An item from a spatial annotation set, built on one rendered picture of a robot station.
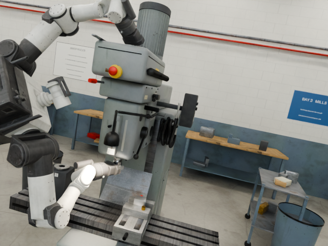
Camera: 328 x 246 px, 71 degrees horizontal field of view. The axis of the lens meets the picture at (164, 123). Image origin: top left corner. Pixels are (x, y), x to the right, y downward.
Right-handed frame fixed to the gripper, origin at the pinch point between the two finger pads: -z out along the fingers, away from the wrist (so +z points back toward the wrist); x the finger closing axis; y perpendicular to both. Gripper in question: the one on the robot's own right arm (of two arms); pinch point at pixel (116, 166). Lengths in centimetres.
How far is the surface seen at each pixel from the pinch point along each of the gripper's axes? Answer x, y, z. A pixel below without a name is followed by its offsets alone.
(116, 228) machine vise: -19.1, 23.7, 14.0
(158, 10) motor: 2, -94, -16
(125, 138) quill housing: -8.5, -19.6, 6.5
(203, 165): 75, 88, -359
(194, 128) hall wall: 132, 23, -399
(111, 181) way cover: 23.1, 24.4, -24.1
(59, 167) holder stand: 33.0, 9.6, 13.7
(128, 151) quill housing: -10.9, -13.5, 5.2
